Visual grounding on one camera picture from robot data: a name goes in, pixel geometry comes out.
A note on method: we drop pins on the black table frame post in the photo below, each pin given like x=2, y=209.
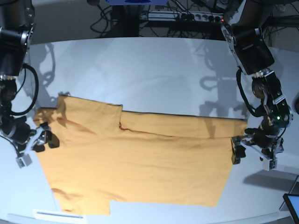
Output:
x=127, y=20

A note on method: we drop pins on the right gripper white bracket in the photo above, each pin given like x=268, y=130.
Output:
x=26, y=139

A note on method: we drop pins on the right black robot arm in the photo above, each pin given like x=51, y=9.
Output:
x=16, y=29

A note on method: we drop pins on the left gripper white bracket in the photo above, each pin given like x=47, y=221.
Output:
x=267, y=143

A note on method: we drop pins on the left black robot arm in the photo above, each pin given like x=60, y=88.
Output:
x=242, y=29

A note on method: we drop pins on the white power strip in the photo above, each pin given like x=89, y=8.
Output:
x=198, y=16

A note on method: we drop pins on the dark round object right edge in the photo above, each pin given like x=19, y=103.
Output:
x=295, y=104

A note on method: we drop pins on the grey tablet stand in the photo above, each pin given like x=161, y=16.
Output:
x=294, y=190

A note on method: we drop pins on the orange T-shirt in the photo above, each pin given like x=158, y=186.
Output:
x=108, y=154

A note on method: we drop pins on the tablet with blue screen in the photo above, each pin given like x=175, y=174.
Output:
x=292, y=202

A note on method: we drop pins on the white flat label strip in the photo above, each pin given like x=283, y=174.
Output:
x=55, y=213

